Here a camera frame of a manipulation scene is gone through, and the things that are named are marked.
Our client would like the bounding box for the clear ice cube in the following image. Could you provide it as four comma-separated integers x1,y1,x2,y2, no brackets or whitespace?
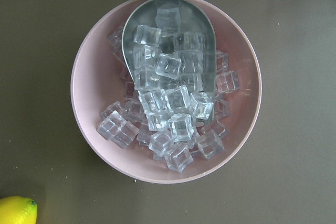
134,24,162,47
149,130,174,157
190,91,214,120
97,110,127,140
195,130,225,159
155,54,182,80
216,71,240,93
139,89,167,114
164,144,193,173
155,7,181,33
169,113,194,142
164,84,191,111

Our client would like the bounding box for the metal ice scoop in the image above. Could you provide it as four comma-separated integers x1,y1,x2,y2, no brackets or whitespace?
121,0,217,124

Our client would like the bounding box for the pink round bowl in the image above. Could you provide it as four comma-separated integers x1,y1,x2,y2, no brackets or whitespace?
70,0,262,184

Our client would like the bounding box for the yellow lemon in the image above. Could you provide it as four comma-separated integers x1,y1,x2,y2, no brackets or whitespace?
1,196,38,223

